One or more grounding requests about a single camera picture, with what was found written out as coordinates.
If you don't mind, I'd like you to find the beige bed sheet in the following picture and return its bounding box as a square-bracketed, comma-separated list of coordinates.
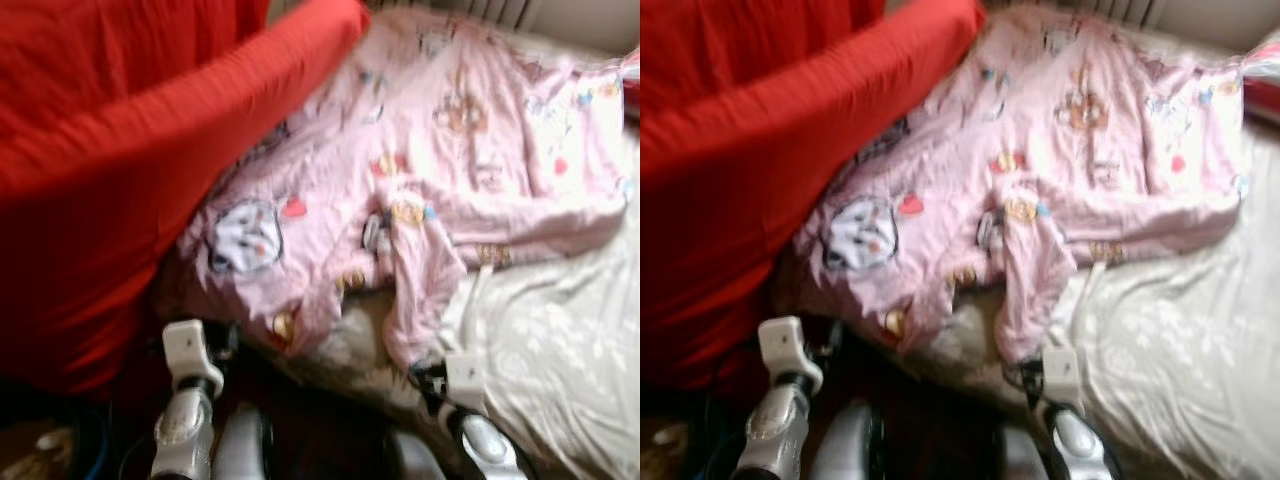
[920, 120, 1280, 480]
[290, 120, 641, 480]

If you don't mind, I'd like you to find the silver robot left leg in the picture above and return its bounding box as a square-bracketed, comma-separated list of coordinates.
[213, 400, 273, 480]
[808, 400, 881, 480]

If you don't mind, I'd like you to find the pink cartoon print blanket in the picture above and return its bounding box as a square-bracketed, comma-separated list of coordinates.
[155, 8, 641, 371]
[775, 5, 1251, 366]

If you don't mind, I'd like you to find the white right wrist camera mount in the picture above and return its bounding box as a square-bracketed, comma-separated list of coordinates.
[1040, 347, 1086, 406]
[443, 352, 489, 413]

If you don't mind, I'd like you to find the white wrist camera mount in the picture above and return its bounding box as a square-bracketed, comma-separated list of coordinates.
[757, 316, 823, 396]
[162, 320, 226, 389]
[443, 352, 489, 413]
[1040, 347, 1086, 406]

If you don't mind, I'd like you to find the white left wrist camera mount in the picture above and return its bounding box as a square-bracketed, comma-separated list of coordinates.
[162, 320, 226, 389]
[757, 316, 823, 396]

